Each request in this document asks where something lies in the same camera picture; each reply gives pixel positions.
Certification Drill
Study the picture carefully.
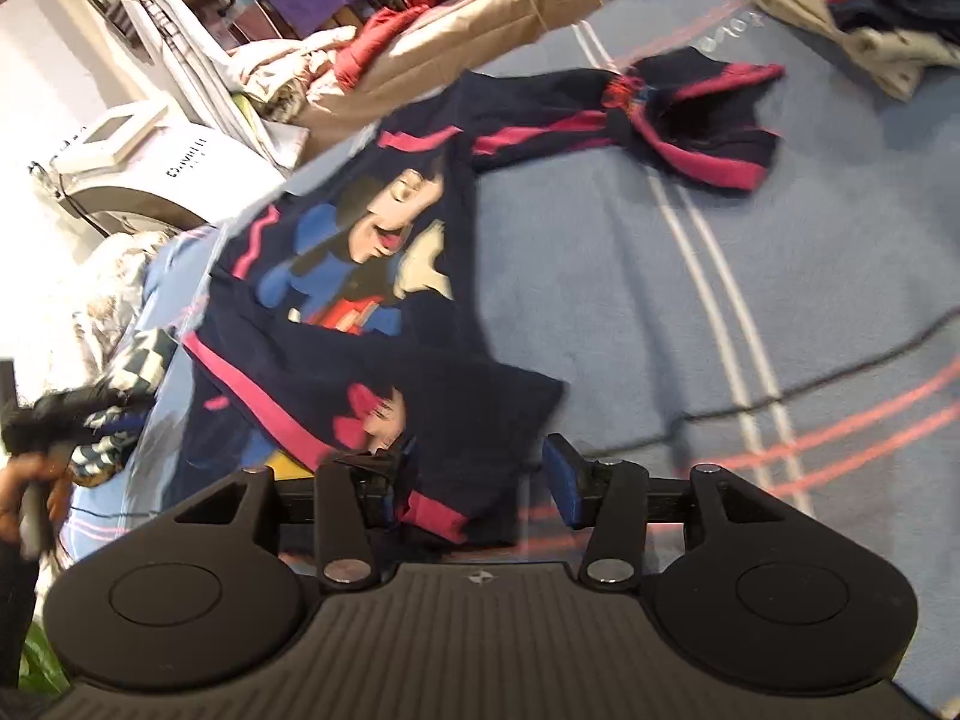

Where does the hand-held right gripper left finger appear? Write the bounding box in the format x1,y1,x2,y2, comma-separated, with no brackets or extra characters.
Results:
174,435,417,592

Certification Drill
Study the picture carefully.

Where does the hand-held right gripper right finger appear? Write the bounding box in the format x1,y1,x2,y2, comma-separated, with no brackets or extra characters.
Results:
541,433,790,590

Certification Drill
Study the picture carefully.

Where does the navy cartoon print shirt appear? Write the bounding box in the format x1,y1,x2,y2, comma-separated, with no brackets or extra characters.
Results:
176,46,787,547

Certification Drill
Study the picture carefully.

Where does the pile of clothes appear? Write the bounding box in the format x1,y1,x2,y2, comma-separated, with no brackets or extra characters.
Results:
729,0,960,100

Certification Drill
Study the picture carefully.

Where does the person's left hand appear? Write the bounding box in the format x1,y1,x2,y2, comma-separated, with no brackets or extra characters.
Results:
0,456,77,545

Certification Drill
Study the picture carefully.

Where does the folded checkered cloth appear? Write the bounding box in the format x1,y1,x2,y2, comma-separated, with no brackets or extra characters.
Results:
69,326,185,487

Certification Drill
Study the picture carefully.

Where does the floral quilt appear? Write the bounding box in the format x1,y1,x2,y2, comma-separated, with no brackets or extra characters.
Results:
71,231,181,368

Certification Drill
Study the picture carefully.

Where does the white beauty machine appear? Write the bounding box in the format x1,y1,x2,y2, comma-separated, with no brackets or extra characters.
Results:
28,103,290,235

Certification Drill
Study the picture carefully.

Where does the blue-grey striped bed sheet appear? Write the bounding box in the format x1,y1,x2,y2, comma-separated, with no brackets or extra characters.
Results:
58,0,960,700

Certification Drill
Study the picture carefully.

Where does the white hanging garment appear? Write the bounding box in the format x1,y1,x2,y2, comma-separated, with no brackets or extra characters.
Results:
111,0,308,170

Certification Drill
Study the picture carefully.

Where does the crumpled beige bedding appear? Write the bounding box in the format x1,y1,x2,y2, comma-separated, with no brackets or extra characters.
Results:
225,24,361,125

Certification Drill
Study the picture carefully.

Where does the brown massage bed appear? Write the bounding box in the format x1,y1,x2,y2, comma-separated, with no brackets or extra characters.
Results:
300,0,721,166

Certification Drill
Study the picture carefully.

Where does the red padded jacket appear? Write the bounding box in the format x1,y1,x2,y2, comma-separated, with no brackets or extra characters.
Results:
334,0,485,91

